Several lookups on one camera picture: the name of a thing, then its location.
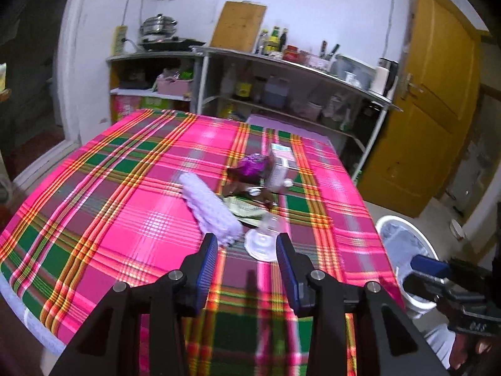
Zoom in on oil bottle yellow label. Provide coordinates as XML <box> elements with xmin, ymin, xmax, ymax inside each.
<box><xmin>234</xmin><ymin>66</ymin><xmax>253</xmax><ymax>100</ymax></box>

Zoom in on large white foam net sleeve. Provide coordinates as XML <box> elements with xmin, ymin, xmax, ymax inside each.
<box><xmin>178</xmin><ymin>171</ymin><xmax>243</xmax><ymax>248</ymax></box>

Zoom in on yellowish power strip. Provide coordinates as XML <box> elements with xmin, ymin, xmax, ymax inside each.
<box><xmin>112</xmin><ymin>25</ymin><xmax>128</xmax><ymax>57</ymax></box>

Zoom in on translucent white bin liner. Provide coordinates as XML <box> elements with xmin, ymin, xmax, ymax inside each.
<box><xmin>381</xmin><ymin>221</ymin><xmax>433</xmax><ymax>294</ymax></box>

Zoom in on white black electric kettle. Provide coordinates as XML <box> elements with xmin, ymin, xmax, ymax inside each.
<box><xmin>370</xmin><ymin>58</ymin><xmax>400</xmax><ymax>98</ymax></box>

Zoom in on translucent white bottle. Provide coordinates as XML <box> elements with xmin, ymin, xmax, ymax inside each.
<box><xmin>219</xmin><ymin>65</ymin><xmax>237</xmax><ymax>97</ymax></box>

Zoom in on green snack packet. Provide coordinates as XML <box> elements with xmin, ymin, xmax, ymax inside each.
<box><xmin>223</xmin><ymin>196</ymin><xmax>267</xmax><ymax>220</ymax></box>

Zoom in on pink plastic basket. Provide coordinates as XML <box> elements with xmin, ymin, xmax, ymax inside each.
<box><xmin>154</xmin><ymin>74</ymin><xmax>194</xmax><ymax>97</ymax></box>

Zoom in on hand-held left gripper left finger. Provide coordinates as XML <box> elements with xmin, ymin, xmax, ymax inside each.
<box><xmin>43</xmin><ymin>232</ymin><xmax>219</xmax><ymax>376</ymax></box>

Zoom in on white round trash bin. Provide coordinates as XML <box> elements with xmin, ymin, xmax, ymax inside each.
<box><xmin>374</xmin><ymin>215</ymin><xmax>441</xmax><ymax>316</ymax></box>

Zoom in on metal door handle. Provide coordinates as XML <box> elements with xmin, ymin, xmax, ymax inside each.
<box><xmin>399</xmin><ymin>72</ymin><xmax>424</xmax><ymax>100</ymax></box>

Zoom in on dark brown wrapper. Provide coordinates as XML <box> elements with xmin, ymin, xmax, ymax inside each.
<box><xmin>225</xmin><ymin>180</ymin><xmax>280</xmax><ymax>208</ymax></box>

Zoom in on brown pink carton box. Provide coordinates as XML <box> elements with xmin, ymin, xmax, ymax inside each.
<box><xmin>268</xmin><ymin>143</ymin><xmax>300</xmax><ymax>192</ymax></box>

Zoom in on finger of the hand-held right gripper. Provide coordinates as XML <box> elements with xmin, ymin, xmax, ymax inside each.
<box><xmin>411</xmin><ymin>254</ymin><xmax>452</xmax><ymax>279</ymax></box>
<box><xmin>403</xmin><ymin>272</ymin><xmax>462</xmax><ymax>304</ymax></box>

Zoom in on purple foil wrapper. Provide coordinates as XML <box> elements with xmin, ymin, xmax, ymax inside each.
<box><xmin>229</xmin><ymin>154</ymin><xmax>271</xmax><ymax>179</ymax></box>

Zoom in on large white shelf unit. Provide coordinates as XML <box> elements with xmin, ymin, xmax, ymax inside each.
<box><xmin>190</xmin><ymin>45</ymin><xmax>404</xmax><ymax>183</ymax></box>

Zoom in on crumpled plastic bags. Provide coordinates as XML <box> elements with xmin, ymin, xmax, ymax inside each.
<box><xmin>321</xmin><ymin>92</ymin><xmax>353</xmax><ymax>130</ymax></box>

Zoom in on yellow wooden door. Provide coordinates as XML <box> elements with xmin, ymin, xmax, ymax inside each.
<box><xmin>358</xmin><ymin>0</ymin><xmax>484</xmax><ymax>218</ymax></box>

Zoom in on small white shelf unit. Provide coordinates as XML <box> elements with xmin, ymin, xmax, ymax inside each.
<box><xmin>106</xmin><ymin>49</ymin><xmax>204</xmax><ymax>124</ymax></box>

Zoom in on clear plastic cup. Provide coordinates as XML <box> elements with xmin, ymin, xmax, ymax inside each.
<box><xmin>245</xmin><ymin>211</ymin><xmax>286</xmax><ymax>263</ymax></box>

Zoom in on black induction cooker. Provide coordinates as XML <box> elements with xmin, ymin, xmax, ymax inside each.
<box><xmin>137</xmin><ymin>35</ymin><xmax>206</xmax><ymax>51</ymax></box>

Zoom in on wooden cutting board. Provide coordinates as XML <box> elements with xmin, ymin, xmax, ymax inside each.
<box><xmin>209</xmin><ymin>1</ymin><xmax>268</xmax><ymax>52</ymax></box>

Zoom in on metal steamer pot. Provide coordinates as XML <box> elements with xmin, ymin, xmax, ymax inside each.
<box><xmin>140</xmin><ymin>13</ymin><xmax>178</xmax><ymax>38</ymax></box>

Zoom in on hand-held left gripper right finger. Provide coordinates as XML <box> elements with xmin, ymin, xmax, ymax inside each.
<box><xmin>275</xmin><ymin>232</ymin><xmax>451</xmax><ymax>376</ymax></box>

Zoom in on white lidded tub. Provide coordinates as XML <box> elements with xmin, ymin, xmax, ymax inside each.
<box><xmin>303</xmin><ymin>100</ymin><xmax>323</xmax><ymax>120</ymax></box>

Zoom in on person's right hand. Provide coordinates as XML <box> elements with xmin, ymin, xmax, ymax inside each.
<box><xmin>454</xmin><ymin>333</ymin><xmax>496</xmax><ymax>369</ymax></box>

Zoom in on pink utensil holder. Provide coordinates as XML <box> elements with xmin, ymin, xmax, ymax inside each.
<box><xmin>301</xmin><ymin>51</ymin><xmax>333</xmax><ymax>72</ymax></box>

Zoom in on clear plastic container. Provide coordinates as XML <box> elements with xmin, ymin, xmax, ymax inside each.
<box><xmin>332</xmin><ymin>54</ymin><xmax>376</xmax><ymax>89</ymax></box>

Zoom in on pink plaid tablecloth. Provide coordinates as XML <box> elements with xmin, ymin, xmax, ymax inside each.
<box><xmin>0</xmin><ymin>109</ymin><xmax>408</xmax><ymax>376</ymax></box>

